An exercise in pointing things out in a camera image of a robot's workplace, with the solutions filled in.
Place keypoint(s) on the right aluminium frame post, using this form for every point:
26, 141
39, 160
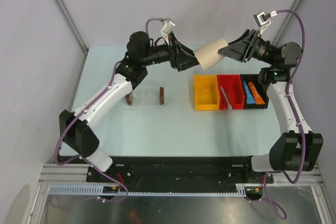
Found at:
295, 6

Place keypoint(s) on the black plastic bin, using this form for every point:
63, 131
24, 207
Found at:
254, 79

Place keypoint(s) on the white paper cup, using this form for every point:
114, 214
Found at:
208, 55

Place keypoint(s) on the left aluminium frame post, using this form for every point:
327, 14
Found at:
71, 25

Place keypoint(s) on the clear plastic tray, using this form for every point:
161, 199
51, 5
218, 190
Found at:
145, 97

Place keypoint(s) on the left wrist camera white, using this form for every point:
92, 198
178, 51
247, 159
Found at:
168, 26

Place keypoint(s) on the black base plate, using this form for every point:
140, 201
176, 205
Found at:
185, 174

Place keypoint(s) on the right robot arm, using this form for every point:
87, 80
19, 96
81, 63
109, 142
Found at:
298, 147

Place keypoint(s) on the red plastic bin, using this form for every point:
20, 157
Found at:
234, 91

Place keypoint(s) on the blue toothpaste tube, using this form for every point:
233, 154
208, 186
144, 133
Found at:
249, 97

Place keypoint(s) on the brown block with hole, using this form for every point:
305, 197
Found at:
129, 98

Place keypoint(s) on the yellow plastic bin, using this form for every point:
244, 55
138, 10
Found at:
206, 93

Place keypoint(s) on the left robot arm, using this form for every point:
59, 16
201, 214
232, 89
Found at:
76, 128

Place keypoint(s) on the aluminium frame post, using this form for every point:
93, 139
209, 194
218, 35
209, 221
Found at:
295, 6
71, 25

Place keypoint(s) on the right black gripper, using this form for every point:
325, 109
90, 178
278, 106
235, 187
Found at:
243, 51

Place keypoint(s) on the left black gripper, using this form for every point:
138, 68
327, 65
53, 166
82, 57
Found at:
177, 52

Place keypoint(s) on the brown wooden block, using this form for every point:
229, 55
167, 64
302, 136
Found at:
161, 96

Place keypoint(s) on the grey toothbrush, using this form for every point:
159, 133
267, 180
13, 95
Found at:
226, 98

